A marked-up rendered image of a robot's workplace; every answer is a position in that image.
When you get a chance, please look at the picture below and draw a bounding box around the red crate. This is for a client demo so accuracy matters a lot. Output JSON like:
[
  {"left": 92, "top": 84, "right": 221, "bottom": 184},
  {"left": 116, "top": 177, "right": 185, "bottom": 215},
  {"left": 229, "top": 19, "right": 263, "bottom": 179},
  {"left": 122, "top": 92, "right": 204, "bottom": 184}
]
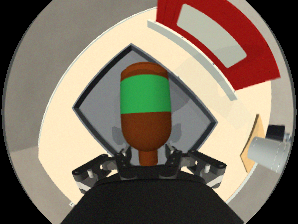
[{"left": 156, "top": 0, "right": 280, "bottom": 91}]

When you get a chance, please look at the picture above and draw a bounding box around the brown bottle with green label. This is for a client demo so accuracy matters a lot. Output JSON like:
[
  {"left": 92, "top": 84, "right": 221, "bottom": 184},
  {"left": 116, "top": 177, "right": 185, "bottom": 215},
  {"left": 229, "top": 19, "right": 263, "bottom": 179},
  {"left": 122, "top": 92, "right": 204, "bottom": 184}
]
[{"left": 120, "top": 62, "right": 172, "bottom": 166}]

